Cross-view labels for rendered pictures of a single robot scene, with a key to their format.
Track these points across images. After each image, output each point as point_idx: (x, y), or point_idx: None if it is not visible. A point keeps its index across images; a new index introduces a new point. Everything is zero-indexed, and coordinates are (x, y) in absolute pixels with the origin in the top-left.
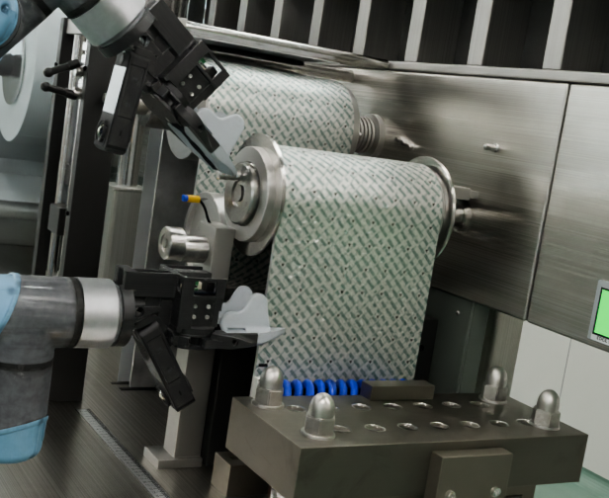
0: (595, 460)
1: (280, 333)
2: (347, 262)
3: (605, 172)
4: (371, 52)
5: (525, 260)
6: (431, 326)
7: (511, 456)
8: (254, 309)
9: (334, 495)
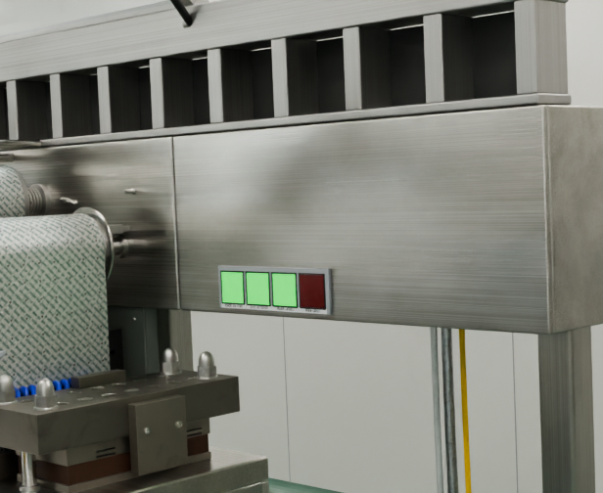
0: (334, 478)
1: (3, 354)
2: (41, 293)
3: (207, 193)
4: (24, 135)
5: (170, 266)
6: (116, 335)
7: (184, 397)
8: None
9: (66, 444)
